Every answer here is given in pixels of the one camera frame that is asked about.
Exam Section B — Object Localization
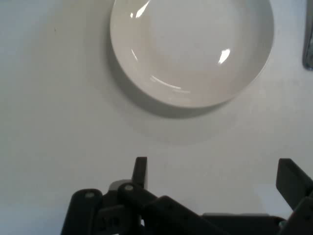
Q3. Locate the white round plate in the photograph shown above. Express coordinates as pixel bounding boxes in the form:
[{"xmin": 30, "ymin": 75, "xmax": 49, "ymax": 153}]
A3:
[{"xmin": 110, "ymin": 0, "xmax": 274, "ymax": 109}]

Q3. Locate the silver table knife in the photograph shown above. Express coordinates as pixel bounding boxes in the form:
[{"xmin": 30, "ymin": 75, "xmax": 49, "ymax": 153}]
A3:
[{"xmin": 302, "ymin": 0, "xmax": 313, "ymax": 71}]

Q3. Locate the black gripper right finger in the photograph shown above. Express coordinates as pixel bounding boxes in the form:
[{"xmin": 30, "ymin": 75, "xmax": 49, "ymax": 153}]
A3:
[{"xmin": 275, "ymin": 158, "xmax": 313, "ymax": 235}]

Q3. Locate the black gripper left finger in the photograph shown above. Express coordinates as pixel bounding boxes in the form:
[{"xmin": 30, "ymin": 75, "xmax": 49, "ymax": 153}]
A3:
[{"xmin": 61, "ymin": 156, "xmax": 230, "ymax": 235}]

